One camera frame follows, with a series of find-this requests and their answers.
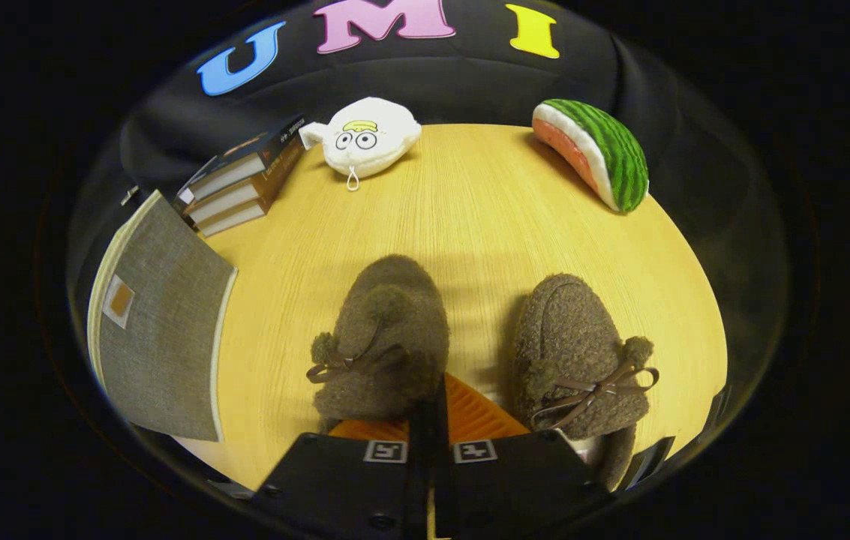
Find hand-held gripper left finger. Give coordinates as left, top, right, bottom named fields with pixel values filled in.
left=254, top=400, right=436, bottom=540

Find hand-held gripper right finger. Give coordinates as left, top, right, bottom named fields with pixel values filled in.
left=434, top=373, right=596, bottom=540

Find brown fuzzy shoe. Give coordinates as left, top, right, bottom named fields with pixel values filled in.
left=306, top=253, right=452, bottom=436
left=511, top=272, right=660, bottom=492

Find grey fabric storage box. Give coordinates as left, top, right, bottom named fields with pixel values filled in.
left=86, top=189, right=239, bottom=443

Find brown book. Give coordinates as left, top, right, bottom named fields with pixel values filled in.
left=183, top=139, right=305, bottom=224
left=196, top=161, right=298, bottom=239

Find white plush toy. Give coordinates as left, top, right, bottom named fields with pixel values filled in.
left=299, top=97, right=423, bottom=192

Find watermelon slice plush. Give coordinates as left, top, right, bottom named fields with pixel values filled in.
left=531, top=98, right=650, bottom=215

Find dark blue book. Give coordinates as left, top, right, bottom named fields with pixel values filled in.
left=176, top=114, right=307, bottom=205

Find dark metal frame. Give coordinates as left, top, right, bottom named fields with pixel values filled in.
left=631, top=435, right=677, bottom=492

